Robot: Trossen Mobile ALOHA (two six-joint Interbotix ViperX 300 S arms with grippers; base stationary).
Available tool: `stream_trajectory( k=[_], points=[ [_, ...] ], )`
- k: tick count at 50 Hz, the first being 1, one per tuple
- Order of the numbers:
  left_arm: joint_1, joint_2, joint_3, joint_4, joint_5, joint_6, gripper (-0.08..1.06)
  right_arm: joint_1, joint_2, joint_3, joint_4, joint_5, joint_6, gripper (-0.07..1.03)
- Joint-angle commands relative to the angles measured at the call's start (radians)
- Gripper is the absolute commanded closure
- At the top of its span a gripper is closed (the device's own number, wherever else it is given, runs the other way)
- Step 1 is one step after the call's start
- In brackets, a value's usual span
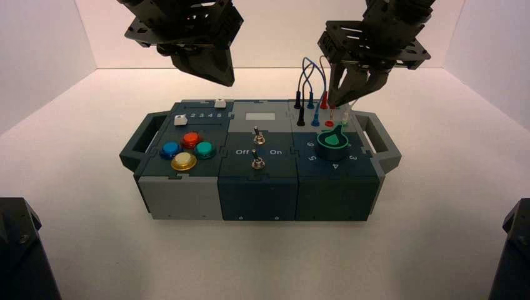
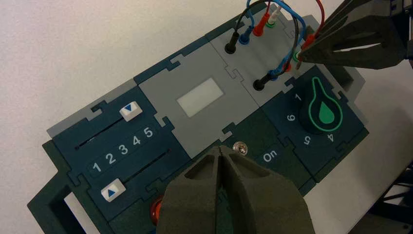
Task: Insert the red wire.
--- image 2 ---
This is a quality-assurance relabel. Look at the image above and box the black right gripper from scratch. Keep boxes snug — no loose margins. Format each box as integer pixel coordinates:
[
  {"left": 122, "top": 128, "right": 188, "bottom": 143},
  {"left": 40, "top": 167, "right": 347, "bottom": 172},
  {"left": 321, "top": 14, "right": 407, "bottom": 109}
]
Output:
[{"left": 298, "top": 0, "right": 413, "bottom": 70}]

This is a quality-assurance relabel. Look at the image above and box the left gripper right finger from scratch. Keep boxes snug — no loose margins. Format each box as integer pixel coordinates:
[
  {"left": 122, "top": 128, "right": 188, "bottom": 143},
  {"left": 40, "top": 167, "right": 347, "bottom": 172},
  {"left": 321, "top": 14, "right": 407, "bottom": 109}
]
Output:
[{"left": 221, "top": 146, "right": 315, "bottom": 234}]

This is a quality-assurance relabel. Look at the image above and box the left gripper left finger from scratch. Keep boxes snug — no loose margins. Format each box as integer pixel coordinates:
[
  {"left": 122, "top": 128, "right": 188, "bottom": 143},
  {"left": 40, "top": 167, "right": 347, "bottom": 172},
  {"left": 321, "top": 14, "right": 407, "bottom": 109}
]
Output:
[{"left": 156, "top": 146, "right": 223, "bottom": 234}]

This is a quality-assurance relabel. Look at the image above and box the red banana plug wire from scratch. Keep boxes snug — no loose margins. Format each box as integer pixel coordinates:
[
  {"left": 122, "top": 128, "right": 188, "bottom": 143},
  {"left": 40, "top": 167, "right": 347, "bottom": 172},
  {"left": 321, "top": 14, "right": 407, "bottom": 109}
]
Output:
[{"left": 252, "top": 0, "right": 325, "bottom": 70}]

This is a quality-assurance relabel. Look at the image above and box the red push button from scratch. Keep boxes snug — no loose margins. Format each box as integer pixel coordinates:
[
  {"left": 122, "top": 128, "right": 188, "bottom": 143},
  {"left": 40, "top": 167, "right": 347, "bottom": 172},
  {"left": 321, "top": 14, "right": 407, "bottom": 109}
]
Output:
[{"left": 150, "top": 195, "right": 164, "bottom": 227}]

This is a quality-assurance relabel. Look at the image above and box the white slider knob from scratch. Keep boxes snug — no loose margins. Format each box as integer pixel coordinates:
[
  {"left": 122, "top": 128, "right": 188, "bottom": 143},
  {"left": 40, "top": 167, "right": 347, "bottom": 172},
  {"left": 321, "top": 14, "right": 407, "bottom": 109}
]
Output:
[
  {"left": 100, "top": 178, "right": 127, "bottom": 203},
  {"left": 119, "top": 101, "right": 143, "bottom": 122}
]

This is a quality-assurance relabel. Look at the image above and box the green and black rotary knob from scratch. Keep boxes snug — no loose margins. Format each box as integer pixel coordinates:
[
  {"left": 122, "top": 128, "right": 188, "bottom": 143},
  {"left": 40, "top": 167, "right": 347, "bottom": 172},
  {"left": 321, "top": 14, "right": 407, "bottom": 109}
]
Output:
[{"left": 298, "top": 76, "right": 343, "bottom": 135}]

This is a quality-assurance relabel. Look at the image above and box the white display window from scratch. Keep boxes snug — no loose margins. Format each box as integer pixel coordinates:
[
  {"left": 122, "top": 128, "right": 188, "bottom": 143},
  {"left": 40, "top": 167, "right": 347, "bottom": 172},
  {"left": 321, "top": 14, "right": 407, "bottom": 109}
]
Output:
[{"left": 176, "top": 77, "right": 225, "bottom": 118}]

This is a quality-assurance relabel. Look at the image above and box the grey and teal control box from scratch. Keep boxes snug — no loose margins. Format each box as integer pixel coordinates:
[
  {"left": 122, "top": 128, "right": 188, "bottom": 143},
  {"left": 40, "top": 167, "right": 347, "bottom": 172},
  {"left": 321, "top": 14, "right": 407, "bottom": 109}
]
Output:
[{"left": 27, "top": 0, "right": 370, "bottom": 234}]

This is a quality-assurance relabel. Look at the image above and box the metal toggle switch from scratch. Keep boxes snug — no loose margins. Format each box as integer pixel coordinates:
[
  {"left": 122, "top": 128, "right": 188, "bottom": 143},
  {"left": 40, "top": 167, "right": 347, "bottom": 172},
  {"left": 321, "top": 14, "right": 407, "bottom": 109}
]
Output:
[{"left": 233, "top": 141, "right": 248, "bottom": 155}]

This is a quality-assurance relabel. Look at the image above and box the white banana plug wire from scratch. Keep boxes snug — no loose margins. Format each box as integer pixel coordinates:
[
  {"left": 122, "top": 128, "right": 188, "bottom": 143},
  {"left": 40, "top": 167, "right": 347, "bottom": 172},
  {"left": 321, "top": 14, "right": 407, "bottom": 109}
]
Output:
[{"left": 267, "top": 4, "right": 302, "bottom": 60}]

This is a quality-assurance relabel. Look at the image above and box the blue banana plug wire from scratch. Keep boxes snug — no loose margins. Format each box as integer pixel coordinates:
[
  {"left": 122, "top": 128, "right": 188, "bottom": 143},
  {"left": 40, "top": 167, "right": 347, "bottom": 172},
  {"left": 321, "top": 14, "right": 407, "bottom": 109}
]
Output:
[{"left": 239, "top": 0, "right": 307, "bottom": 80}]

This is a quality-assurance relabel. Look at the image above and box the black banana plug wire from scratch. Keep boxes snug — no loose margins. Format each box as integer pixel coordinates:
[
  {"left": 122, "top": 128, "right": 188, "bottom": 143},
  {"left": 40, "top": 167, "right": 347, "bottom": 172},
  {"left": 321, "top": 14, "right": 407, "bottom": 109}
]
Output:
[{"left": 223, "top": 0, "right": 300, "bottom": 92}]

